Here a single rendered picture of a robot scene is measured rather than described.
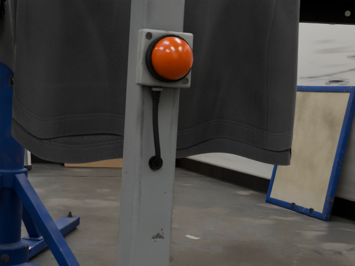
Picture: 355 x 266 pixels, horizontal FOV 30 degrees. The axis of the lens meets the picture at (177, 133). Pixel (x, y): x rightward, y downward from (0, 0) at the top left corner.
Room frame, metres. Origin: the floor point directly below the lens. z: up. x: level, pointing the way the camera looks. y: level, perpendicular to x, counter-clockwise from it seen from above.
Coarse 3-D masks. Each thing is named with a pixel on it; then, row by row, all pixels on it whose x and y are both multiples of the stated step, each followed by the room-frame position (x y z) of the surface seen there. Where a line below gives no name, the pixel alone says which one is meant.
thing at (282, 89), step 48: (48, 0) 0.85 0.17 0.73; (96, 0) 0.88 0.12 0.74; (192, 0) 0.94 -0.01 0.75; (240, 0) 0.97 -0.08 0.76; (288, 0) 0.99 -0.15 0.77; (48, 48) 0.85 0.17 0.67; (96, 48) 0.88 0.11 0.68; (192, 48) 0.93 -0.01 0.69; (240, 48) 0.97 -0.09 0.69; (288, 48) 0.99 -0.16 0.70; (48, 96) 0.85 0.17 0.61; (96, 96) 0.89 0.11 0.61; (192, 96) 0.95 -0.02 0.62; (240, 96) 0.98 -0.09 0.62; (288, 96) 0.99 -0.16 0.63; (48, 144) 0.86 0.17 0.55; (96, 144) 0.89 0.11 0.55; (192, 144) 0.95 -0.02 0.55; (240, 144) 0.98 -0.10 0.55; (288, 144) 0.99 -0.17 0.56
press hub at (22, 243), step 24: (0, 72) 2.09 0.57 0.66; (0, 96) 2.09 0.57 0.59; (0, 120) 2.09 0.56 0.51; (0, 144) 2.09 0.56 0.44; (0, 168) 2.09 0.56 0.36; (24, 168) 2.16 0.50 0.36; (0, 192) 2.09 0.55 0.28; (0, 216) 2.09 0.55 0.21; (0, 240) 2.09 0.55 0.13; (24, 240) 2.19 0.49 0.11; (0, 264) 2.07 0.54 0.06
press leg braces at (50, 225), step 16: (0, 176) 2.07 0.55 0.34; (16, 176) 2.09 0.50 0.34; (16, 192) 2.09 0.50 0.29; (32, 192) 2.08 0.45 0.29; (32, 208) 2.04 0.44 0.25; (32, 224) 2.41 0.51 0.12; (48, 224) 2.01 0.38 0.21; (32, 240) 2.45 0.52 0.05; (48, 240) 2.00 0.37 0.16; (64, 240) 2.00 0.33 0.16; (64, 256) 1.95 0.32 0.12
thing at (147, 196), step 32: (160, 0) 0.60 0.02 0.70; (160, 32) 0.59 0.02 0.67; (128, 64) 0.63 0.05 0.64; (128, 96) 0.62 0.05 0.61; (160, 96) 0.60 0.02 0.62; (128, 128) 0.62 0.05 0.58; (160, 128) 0.60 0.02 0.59; (128, 160) 0.61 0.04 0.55; (128, 192) 0.61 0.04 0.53; (160, 192) 0.60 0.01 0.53; (128, 224) 0.60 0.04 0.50; (160, 224) 0.61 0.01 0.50; (128, 256) 0.60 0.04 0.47; (160, 256) 0.61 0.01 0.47
